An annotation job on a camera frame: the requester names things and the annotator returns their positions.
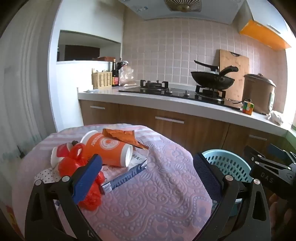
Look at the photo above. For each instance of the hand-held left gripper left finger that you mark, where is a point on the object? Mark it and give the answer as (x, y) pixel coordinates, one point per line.
(87, 176)

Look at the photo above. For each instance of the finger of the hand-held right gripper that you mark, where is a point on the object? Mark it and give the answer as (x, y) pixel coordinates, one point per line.
(256, 158)
(277, 150)

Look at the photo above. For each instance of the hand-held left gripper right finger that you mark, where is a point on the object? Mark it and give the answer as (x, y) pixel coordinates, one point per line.
(205, 176)

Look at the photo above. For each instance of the red plastic bag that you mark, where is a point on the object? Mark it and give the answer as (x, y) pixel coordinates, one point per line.
(70, 160)

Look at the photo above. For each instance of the light blue plastic basket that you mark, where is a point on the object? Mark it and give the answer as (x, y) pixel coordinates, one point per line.
(227, 162)

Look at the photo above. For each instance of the orange paper cup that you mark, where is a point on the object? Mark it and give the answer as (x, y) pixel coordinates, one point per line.
(106, 148)

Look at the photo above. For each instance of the orange snack wrapper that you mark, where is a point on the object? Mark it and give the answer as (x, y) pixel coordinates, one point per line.
(120, 135)

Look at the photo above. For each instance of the person's right hand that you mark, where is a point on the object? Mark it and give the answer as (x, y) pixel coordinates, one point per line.
(277, 210)

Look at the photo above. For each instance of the crumpled white cloth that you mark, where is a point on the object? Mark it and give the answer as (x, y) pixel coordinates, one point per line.
(275, 118)

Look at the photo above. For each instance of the blue and white carton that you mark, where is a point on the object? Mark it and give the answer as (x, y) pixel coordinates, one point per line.
(124, 177)

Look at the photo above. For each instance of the white dotted paper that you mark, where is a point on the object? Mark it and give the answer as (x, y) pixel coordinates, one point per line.
(47, 175)

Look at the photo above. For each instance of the wooden base cabinet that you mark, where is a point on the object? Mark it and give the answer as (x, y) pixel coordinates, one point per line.
(185, 129)

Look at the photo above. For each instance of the colourful puzzle cube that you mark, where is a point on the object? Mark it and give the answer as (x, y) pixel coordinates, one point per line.
(248, 107)

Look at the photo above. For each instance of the white printed paper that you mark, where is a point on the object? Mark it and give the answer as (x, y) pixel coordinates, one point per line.
(138, 158)

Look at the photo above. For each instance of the pink patterned blanket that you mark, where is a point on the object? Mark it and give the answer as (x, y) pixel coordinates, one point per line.
(150, 197)

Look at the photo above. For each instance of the brown rice cooker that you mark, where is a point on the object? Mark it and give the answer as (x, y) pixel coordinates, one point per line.
(256, 92)

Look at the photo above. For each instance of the white countertop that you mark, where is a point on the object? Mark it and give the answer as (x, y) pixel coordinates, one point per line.
(166, 102)

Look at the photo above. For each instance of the black gas stove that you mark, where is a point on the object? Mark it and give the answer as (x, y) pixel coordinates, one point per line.
(175, 92)

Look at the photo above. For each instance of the black wok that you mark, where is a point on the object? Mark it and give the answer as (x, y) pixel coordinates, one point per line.
(211, 80)

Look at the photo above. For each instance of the wooden cutting board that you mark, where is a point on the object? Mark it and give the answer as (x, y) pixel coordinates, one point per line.
(233, 67)

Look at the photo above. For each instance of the yellow utensil basket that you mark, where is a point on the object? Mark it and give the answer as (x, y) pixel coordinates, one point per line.
(103, 80)

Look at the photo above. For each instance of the dark sauce bottle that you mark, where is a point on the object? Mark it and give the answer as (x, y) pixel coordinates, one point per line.
(114, 75)

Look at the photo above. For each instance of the black spatula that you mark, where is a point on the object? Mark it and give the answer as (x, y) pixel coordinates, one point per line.
(207, 65)

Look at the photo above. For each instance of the clear plastic bag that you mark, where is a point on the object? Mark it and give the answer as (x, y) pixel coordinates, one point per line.
(126, 75)

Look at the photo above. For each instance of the white range hood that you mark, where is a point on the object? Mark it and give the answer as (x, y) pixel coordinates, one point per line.
(148, 9)

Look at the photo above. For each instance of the orange wall cabinet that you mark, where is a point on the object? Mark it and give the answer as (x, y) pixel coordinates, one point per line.
(263, 34)

